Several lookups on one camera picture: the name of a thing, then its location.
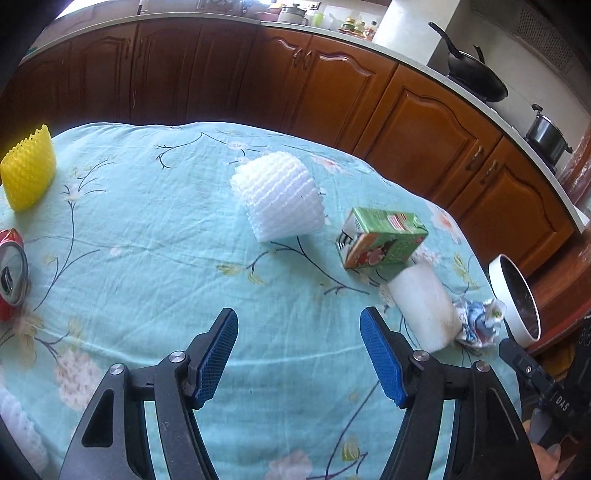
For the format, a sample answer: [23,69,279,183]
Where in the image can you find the black wok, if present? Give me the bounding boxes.
[428,21,509,103]

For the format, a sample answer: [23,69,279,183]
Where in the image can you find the person's right hand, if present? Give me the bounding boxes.
[529,408,583,480]

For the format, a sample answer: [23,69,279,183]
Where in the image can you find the white pot with lid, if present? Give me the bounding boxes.
[277,4,309,25]

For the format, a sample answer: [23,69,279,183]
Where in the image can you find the range hood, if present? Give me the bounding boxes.
[471,0,591,75]

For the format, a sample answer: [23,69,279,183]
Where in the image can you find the green juice carton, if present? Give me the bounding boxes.
[337,207,429,271]

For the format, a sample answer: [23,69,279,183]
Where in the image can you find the small white foam fruit net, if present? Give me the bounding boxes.
[0,385,49,472]

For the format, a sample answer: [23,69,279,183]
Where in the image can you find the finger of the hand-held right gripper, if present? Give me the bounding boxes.
[499,338,561,407]

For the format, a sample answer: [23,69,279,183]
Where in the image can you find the group of condiment bottles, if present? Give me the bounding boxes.
[339,16,379,40]

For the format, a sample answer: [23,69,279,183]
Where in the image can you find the red drink can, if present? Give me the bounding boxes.
[0,228,31,322]

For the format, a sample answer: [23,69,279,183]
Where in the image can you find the wooden lower kitchen cabinets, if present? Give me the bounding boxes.
[0,18,578,278]

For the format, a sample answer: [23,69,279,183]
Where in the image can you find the white kitchen countertop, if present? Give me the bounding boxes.
[28,14,585,234]

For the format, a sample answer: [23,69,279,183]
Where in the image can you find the printed paper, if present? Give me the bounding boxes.
[452,298,509,347]

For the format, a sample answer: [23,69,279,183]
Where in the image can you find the large white foam fruit net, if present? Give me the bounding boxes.
[231,151,326,242]

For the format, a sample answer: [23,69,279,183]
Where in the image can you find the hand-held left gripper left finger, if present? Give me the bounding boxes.
[59,308,239,480]

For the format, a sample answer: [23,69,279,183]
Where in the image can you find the yellow foam fruit net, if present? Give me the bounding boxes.
[0,124,57,212]

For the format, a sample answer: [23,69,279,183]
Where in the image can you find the dark cooking pot with lid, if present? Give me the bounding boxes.
[526,104,573,164]

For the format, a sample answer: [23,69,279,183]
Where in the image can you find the floral teal tablecloth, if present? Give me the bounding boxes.
[0,121,522,480]

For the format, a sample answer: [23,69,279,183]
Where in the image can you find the white round bowl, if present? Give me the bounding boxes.
[488,254,542,344]

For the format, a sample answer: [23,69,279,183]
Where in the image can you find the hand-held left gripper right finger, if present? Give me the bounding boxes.
[360,306,541,480]

